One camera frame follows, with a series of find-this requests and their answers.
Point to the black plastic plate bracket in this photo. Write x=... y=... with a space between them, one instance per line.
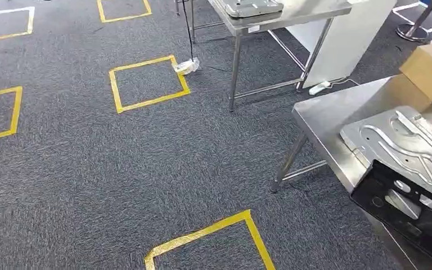
x=365 y=193

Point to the clear plastic bag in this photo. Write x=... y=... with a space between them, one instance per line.
x=187 y=67

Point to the steel work bench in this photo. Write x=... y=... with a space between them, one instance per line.
x=324 y=115

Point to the white power strip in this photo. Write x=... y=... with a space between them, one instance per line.
x=318 y=88

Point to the pressed sheet metal panel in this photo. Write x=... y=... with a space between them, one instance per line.
x=253 y=7
x=387 y=145

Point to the steel table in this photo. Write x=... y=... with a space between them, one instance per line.
x=294 y=16

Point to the white board panel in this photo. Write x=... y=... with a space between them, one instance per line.
x=342 y=48

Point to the round metal stand base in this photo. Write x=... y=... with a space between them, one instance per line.
x=411 y=32

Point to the brown cardboard box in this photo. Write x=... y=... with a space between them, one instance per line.
x=430 y=70

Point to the white floor tape square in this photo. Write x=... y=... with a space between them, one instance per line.
x=406 y=15

